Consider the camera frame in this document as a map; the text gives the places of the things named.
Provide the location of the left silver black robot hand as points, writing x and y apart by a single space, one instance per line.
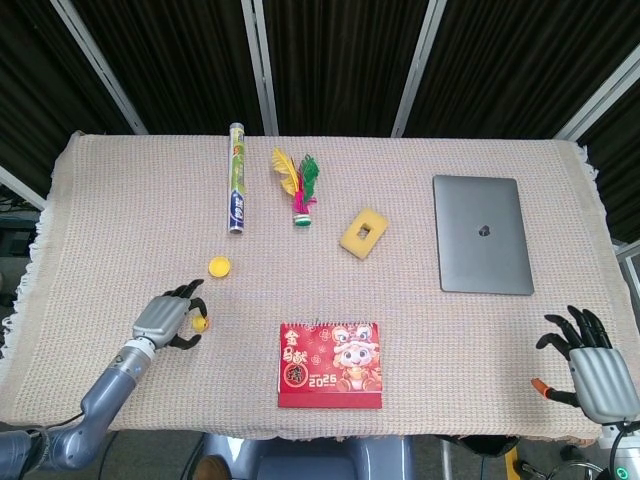
160 317

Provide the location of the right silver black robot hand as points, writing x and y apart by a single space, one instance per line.
595 370

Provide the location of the small yellow ball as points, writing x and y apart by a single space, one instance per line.
202 323

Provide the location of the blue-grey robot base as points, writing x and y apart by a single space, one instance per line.
310 460

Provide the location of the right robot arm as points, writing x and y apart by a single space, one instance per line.
622 452

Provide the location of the yellow cap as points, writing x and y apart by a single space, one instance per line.
220 266

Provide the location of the cling film roll tube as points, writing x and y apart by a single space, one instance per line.
237 180

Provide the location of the beige woven tablecloth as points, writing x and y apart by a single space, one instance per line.
320 290

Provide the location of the grey closed laptop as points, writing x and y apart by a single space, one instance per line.
482 235

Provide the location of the red 2026 desk calendar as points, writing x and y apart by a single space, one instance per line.
330 365

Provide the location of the colourful feather shuttlecock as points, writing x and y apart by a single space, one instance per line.
299 185

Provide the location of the yellow sponge with hole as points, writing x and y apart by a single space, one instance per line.
364 234

